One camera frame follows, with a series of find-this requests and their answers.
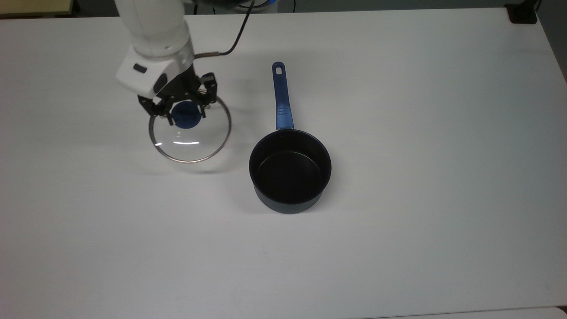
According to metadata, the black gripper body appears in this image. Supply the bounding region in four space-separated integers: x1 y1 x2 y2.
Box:
154 66 201 102

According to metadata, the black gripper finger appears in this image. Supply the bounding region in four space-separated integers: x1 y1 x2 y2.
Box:
194 73 219 120
138 94 175 126

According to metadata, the glass lid with blue knob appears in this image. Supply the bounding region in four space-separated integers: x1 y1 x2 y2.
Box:
148 94 233 163

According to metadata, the light wooden desk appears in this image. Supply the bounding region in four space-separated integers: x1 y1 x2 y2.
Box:
0 0 75 19

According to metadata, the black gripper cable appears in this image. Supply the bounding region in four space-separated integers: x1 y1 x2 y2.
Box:
193 0 257 59

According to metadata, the dark saucepan with blue handle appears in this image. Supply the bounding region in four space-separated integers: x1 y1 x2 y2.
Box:
249 62 333 215

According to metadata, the black clamp mount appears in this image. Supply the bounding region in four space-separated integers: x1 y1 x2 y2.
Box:
505 0 544 25

